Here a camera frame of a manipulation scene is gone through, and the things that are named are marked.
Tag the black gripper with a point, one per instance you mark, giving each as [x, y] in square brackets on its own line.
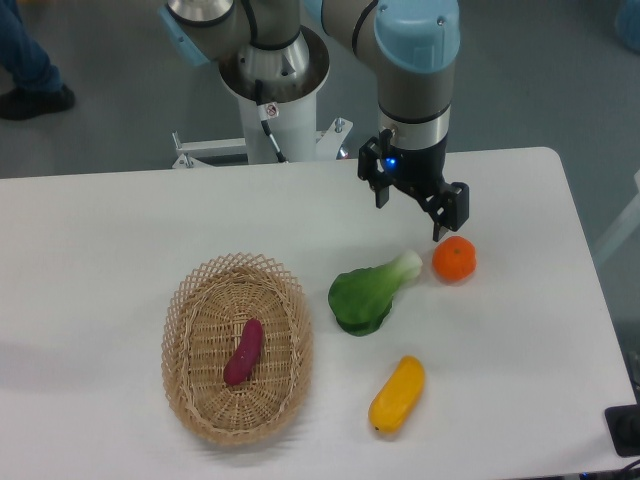
[419, 173]

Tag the purple sweet potato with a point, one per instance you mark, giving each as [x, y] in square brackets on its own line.
[246, 355]

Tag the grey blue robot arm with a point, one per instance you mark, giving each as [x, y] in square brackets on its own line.
[410, 46]

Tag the woven wicker basket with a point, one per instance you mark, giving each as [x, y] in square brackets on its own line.
[204, 324]

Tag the orange tangerine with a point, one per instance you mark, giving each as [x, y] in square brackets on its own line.
[454, 259]

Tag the green bok choy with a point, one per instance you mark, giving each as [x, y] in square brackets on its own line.
[361, 299]

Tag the yellow mango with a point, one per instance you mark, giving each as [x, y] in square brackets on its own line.
[396, 400]

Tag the blue object top right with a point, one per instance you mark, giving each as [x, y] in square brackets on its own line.
[627, 24]

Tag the black device at table edge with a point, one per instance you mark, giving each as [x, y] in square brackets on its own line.
[623, 425]

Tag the person leg blue jeans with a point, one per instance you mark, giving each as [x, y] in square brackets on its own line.
[38, 86]

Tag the white frame at right edge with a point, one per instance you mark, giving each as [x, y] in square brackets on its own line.
[621, 228]

